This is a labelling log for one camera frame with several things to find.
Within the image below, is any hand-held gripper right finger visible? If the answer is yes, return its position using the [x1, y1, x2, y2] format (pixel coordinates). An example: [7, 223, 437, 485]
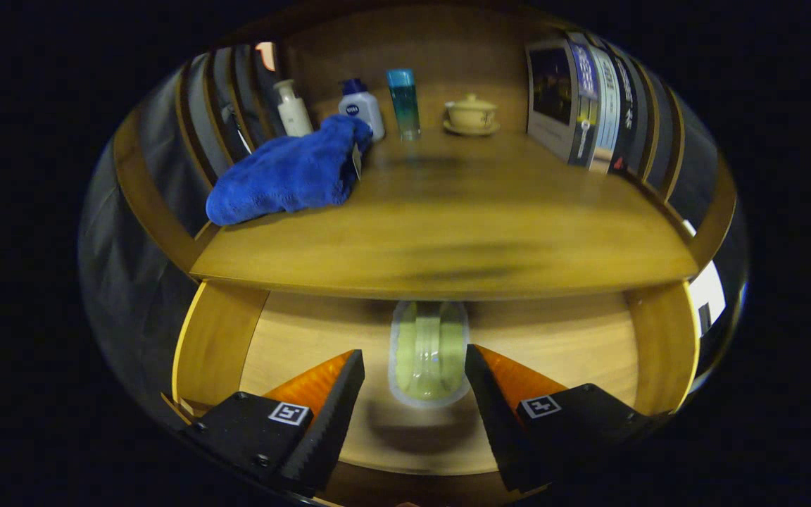
[465, 344, 667, 494]

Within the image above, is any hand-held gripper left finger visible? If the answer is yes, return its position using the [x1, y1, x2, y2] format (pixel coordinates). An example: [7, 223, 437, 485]
[180, 349, 366, 497]

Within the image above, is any clear dish with green soap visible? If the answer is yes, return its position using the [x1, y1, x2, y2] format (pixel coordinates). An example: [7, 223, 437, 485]
[388, 301, 471, 409]

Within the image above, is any wooden drawer with black knob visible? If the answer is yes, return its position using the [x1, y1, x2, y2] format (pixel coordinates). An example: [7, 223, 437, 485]
[170, 280, 702, 507]

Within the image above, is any wooden countertop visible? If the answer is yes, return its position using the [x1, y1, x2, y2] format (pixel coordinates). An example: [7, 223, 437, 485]
[189, 127, 700, 301]

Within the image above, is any wooden cabinet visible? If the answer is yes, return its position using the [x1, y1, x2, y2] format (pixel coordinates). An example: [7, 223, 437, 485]
[111, 4, 738, 303]

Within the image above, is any white storage box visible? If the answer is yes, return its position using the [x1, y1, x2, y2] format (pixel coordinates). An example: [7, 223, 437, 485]
[684, 220, 728, 332]

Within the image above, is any blue folded towel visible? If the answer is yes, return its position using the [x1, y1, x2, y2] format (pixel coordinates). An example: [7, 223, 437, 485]
[206, 115, 374, 227]

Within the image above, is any black backdrop cloth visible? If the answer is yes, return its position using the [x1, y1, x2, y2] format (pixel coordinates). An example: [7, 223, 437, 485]
[80, 63, 272, 423]

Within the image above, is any beige lidded teacup with saucer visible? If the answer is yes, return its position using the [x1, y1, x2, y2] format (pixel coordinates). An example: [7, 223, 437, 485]
[444, 94, 501, 137]

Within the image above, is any white pump bottle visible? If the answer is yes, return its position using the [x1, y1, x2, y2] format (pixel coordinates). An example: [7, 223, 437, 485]
[273, 79, 314, 138]

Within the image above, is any white bottle with blue cap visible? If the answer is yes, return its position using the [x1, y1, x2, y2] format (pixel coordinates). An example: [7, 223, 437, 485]
[338, 77, 386, 142]

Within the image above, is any teal glass bottle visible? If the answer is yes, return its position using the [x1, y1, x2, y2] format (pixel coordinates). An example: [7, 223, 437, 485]
[386, 68, 422, 141]

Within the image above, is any book with pale spine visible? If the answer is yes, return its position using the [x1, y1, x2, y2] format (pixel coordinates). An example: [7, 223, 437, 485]
[587, 34, 621, 173]

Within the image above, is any book with blue spine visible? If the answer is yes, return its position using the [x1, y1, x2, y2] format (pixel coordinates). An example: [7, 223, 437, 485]
[525, 39, 600, 168]

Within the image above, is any book with black spine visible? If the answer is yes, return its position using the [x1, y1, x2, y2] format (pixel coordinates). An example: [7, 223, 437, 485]
[606, 39, 653, 177]

